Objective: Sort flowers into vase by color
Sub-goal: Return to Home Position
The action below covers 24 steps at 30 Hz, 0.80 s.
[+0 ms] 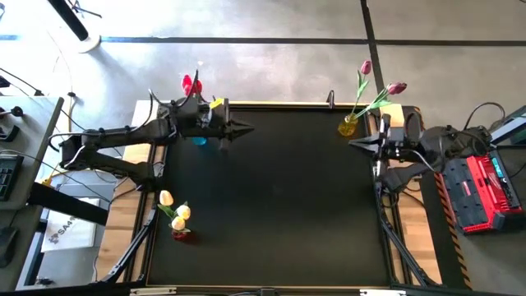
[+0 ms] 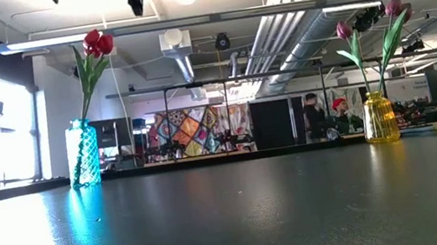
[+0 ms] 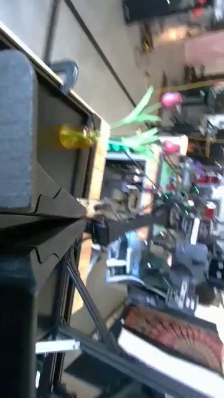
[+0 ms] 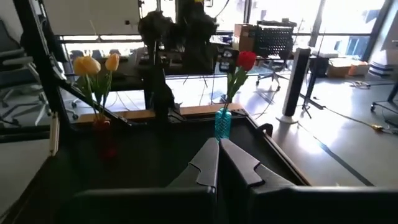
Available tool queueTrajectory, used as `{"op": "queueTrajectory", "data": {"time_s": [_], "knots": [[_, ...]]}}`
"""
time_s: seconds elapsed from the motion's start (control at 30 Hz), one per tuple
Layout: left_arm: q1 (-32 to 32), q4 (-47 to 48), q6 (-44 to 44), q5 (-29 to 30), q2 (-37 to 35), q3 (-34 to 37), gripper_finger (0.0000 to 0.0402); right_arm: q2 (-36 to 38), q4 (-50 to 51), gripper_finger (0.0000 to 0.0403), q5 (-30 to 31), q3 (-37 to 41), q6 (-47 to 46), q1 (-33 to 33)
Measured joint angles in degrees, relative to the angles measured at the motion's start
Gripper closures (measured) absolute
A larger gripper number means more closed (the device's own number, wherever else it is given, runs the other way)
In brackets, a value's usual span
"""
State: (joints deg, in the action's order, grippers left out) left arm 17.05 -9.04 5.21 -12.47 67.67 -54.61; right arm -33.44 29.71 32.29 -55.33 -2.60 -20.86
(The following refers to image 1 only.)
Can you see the silver metal bracket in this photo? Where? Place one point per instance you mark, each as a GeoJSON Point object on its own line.
{"type": "Point", "coordinates": [382, 292]}
{"type": "Point", "coordinates": [152, 291]}

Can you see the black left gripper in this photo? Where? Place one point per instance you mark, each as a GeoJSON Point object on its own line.
{"type": "Point", "coordinates": [197, 121]}

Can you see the yellow glass bottle vase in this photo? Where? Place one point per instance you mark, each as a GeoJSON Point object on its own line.
{"type": "Point", "coordinates": [347, 127]}

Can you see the blue glass bottle vase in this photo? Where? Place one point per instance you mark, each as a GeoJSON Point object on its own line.
{"type": "Point", "coordinates": [199, 141]}

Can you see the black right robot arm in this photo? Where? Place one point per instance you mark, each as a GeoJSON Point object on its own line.
{"type": "Point", "coordinates": [452, 141]}

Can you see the purple artificial tulip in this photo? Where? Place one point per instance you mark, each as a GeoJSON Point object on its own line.
{"type": "Point", "coordinates": [396, 88]}
{"type": "Point", "coordinates": [366, 67]}

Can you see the small red glass vase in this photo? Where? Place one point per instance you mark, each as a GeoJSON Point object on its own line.
{"type": "Point", "coordinates": [179, 236]}

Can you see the yellow tape tag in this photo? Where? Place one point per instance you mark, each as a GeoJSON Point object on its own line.
{"type": "Point", "coordinates": [216, 103]}

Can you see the white printed bag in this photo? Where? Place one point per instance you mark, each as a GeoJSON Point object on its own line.
{"type": "Point", "coordinates": [70, 234]}

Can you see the black table clamp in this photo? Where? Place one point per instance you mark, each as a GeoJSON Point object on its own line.
{"type": "Point", "coordinates": [330, 99]}

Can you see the grey equipment case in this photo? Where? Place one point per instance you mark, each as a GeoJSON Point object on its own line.
{"type": "Point", "coordinates": [511, 125]}

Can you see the black desk support beam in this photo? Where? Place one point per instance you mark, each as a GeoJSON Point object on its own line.
{"type": "Point", "coordinates": [61, 201]}

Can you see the black computer mouse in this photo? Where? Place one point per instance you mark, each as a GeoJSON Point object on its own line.
{"type": "Point", "coordinates": [6, 246]}

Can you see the black desk knob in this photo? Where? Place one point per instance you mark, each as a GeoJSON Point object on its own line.
{"type": "Point", "coordinates": [17, 111]}

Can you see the black keyboard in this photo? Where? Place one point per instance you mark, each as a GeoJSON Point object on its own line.
{"type": "Point", "coordinates": [8, 177]}

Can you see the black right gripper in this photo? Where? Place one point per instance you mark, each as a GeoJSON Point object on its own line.
{"type": "Point", "coordinates": [404, 146]}

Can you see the red black tool case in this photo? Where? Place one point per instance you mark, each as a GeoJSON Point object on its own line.
{"type": "Point", "coordinates": [481, 193]}

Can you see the grey desk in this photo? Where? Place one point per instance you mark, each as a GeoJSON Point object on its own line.
{"type": "Point", "coordinates": [33, 135]}

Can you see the black pole white base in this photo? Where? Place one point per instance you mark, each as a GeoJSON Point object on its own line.
{"type": "Point", "coordinates": [70, 20]}

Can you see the black hazard striped ramp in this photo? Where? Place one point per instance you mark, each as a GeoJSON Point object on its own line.
{"type": "Point", "coordinates": [441, 246]}

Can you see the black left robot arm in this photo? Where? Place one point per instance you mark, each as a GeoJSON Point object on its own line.
{"type": "Point", "coordinates": [123, 133]}

